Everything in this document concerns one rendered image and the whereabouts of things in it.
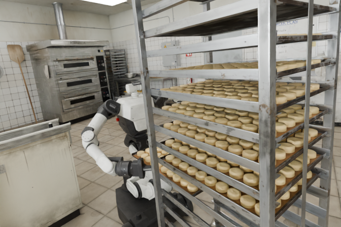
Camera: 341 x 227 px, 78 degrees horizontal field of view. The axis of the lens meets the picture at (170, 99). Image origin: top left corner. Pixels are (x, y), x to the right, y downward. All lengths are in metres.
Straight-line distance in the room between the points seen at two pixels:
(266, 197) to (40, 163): 1.74
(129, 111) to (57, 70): 4.02
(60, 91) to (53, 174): 3.53
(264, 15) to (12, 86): 5.95
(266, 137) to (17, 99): 5.97
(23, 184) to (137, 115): 1.03
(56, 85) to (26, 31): 1.68
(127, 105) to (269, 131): 1.17
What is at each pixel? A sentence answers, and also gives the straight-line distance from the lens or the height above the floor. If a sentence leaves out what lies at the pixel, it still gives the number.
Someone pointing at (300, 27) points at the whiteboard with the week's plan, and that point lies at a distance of 5.21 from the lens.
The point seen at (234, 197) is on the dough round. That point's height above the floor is 0.87.
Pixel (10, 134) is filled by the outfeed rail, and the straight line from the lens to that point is 2.26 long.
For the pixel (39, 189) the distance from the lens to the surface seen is 2.13.
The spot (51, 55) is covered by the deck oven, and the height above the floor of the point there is 1.68.
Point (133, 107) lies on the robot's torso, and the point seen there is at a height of 1.05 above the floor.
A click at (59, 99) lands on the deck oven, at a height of 0.69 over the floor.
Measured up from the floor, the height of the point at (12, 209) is 0.38.
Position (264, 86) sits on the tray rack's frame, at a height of 1.29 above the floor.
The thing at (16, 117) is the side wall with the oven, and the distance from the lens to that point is 6.25.
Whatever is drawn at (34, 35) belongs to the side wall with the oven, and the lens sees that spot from 6.51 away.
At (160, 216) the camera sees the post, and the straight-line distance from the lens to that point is 1.30.
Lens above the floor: 1.38
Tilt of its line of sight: 11 degrees down
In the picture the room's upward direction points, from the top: 5 degrees counter-clockwise
